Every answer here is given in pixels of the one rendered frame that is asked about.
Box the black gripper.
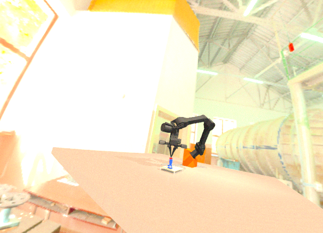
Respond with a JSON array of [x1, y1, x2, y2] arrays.
[[159, 134, 187, 158]]

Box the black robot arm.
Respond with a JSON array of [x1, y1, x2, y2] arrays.
[[160, 114, 216, 158]]

